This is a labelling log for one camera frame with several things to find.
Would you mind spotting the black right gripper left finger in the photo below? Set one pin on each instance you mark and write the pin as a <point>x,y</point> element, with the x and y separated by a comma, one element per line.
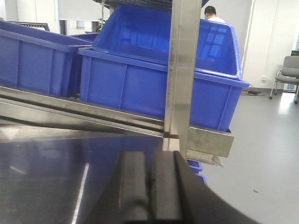
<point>125,199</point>

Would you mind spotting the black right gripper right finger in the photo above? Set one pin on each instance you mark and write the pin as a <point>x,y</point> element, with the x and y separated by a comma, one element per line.
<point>179,196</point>

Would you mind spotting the blue bin lower layer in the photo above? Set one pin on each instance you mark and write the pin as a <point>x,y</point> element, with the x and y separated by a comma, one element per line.
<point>196,166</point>

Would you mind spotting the stainless steel shelf rack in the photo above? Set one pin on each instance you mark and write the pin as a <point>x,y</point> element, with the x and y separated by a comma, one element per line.
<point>193,142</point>

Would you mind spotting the blue plastic bin right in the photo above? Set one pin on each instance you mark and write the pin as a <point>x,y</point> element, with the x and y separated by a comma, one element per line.
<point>138,86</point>

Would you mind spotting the blue plastic bin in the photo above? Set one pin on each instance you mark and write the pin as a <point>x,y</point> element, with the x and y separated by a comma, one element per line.
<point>138,86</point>
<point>40,60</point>

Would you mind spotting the tilted blue bin inside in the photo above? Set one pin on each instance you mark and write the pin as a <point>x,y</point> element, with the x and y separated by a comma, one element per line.
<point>144,34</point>

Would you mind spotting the blue plastic bin left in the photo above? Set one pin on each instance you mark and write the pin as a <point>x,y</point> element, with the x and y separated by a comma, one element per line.
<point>40,60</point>

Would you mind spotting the grey office chair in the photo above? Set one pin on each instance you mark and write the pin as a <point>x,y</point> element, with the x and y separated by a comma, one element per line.
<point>288,74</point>

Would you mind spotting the person in white shirt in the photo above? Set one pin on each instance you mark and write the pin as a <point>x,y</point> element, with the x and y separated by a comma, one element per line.
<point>211,15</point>

